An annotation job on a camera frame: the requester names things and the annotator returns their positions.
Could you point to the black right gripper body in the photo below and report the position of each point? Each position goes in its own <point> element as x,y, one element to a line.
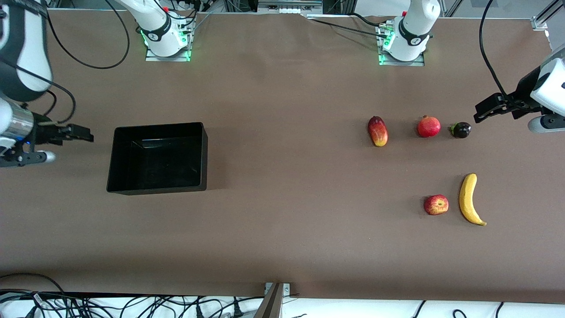
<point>43,133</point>

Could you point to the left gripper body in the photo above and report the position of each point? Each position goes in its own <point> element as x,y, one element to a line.
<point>523,96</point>

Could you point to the black rectangular plastic box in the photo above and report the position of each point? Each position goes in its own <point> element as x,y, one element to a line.
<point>154,168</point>

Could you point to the yellow banana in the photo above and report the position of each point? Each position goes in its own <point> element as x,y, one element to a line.
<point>467,198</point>

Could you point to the red yellow apple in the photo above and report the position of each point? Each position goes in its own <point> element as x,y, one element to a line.
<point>436,205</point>

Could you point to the dark purple mangosteen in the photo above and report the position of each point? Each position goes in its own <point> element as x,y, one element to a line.
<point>461,130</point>

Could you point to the red pomegranate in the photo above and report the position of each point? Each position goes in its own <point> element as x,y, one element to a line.
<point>428,127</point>

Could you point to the red yellow mango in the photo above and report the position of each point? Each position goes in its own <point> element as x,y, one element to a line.
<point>378,132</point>

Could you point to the black power plug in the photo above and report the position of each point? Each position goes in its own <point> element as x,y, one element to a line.
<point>199,311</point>
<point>237,310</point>

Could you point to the brown paper table cover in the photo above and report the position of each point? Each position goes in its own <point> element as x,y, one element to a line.
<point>265,243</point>

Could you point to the white power strip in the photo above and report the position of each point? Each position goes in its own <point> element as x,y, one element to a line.
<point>289,9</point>

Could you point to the aluminium frame profile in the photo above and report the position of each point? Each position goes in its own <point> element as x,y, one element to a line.
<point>540,22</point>

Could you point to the aluminium profile post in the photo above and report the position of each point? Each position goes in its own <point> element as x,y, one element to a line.
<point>271,304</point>

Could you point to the small metal bracket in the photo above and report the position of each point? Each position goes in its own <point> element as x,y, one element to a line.
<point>287,289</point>

